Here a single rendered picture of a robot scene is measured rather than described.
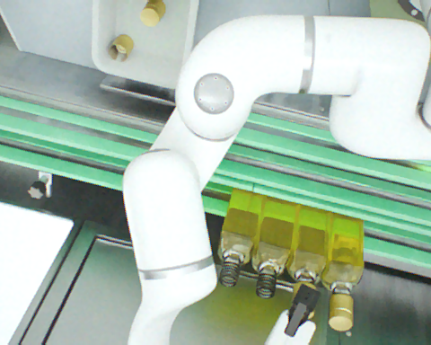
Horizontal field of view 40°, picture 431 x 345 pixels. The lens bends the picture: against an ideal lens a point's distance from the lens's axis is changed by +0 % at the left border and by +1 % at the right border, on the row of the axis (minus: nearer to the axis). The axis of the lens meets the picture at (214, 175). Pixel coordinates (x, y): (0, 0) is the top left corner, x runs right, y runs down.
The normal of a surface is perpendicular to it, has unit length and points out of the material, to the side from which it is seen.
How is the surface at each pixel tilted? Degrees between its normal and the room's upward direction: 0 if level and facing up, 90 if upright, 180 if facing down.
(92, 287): 90
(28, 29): 0
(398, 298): 89
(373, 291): 89
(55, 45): 0
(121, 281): 90
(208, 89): 34
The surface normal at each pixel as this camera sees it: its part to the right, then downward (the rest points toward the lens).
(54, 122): 0.15, -0.74
